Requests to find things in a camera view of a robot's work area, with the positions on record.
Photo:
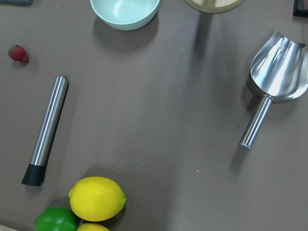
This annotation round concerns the green lime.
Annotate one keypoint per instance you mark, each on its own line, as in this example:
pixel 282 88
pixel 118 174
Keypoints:
pixel 56 219

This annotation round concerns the yellow lemon lower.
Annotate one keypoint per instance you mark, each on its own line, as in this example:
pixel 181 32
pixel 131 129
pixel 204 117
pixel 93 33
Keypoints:
pixel 92 227

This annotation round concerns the wooden cup tree stand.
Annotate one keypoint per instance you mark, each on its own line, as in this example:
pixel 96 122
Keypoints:
pixel 214 6

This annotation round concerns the dark tray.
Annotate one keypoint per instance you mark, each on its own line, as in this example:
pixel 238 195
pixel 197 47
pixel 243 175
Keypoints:
pixel 300 8

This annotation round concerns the red strawberry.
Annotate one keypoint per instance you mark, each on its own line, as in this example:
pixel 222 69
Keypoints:
pixel 18 53

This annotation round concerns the yellow lemon upper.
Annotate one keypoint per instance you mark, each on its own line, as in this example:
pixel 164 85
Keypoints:
pixel 96 198

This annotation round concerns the steel ice scoop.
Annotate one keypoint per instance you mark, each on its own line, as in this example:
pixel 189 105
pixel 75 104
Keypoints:
pixel 278 74

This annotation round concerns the yellow lemon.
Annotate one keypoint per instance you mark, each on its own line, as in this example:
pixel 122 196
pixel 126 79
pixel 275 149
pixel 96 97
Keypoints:
pixel 96 198
pixel 92 227

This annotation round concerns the grey folded cloth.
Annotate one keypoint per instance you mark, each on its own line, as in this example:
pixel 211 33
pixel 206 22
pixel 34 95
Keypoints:
pixel 17 2

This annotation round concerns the green bowl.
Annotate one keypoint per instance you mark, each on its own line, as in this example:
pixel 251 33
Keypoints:
pixel 125 15

